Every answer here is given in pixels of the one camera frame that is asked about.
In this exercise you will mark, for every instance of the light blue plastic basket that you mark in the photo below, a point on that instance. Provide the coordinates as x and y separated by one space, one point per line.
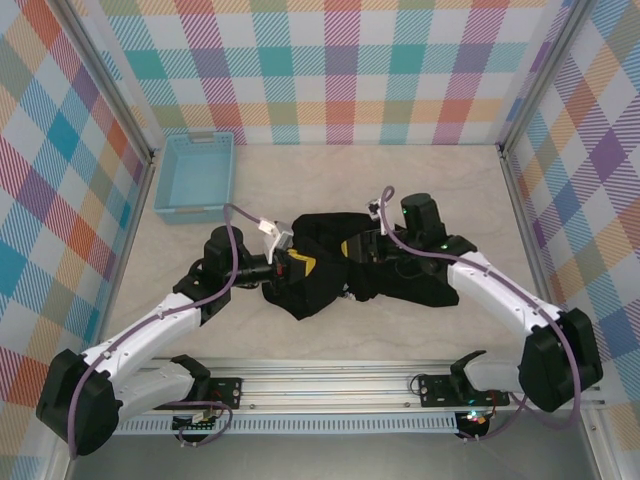
195 175

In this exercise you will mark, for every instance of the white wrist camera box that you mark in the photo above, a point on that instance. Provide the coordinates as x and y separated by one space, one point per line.
374 207
280 240

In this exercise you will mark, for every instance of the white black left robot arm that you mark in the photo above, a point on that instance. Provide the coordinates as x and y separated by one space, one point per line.
150 325

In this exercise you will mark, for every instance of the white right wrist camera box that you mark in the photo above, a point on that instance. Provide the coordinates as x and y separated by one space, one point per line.
374 207

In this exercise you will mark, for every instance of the black controller board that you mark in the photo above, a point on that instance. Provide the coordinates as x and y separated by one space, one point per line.
200 427
475 420

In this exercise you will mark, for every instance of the black t-shirt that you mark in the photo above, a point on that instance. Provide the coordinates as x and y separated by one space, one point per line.
400 287

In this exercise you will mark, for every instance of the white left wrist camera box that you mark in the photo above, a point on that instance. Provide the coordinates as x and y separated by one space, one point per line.
280 240

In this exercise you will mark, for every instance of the aluminium frame bar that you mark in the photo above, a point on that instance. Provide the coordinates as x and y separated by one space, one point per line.
524 225
607 460
545 75
133 225
60 470
112 75

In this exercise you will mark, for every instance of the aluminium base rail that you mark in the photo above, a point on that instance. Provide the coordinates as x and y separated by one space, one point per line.
325 385

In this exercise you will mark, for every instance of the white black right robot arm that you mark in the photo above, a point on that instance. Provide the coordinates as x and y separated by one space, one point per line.
495 290

